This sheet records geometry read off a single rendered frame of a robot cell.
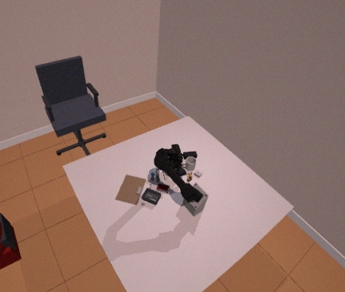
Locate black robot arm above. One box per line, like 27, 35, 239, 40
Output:
154, 144, 203, 203

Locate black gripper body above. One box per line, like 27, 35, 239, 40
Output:
168, 157, 186, 177

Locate grey mug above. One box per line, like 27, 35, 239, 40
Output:
182, 156, 197, 171

